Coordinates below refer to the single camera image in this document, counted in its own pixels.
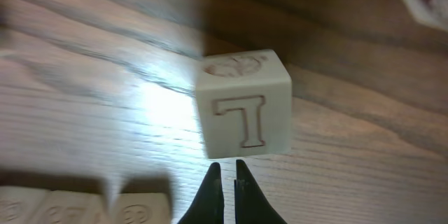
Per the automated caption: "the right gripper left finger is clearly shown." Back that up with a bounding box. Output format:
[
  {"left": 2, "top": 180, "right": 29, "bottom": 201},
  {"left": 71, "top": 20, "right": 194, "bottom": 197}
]
[{"left": 178, "top": 162, "right": 224, "bottom": 224}]

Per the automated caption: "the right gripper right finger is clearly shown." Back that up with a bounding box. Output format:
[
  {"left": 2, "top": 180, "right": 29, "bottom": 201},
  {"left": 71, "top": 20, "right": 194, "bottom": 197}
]
[{"left": 234, "top": 160, "right": 286, "bottom": 224}]

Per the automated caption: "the blue P block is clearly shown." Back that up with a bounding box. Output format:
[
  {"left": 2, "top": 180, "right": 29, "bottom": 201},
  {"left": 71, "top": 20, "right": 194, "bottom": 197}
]
[{"left": 195, "top": 50, "right": 292, "bottom": 159}]

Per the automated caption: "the red I block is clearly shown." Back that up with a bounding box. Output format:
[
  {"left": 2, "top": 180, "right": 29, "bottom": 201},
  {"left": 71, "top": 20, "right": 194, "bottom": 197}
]
[{"left": 111, "top": 193, "right": 172, "bottom": 224}]

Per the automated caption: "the green R block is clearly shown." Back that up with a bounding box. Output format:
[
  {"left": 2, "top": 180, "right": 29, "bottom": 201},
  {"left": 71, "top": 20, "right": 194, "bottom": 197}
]
[{"left": 28, "top": 190, "right": 111, "bottom": 224}]

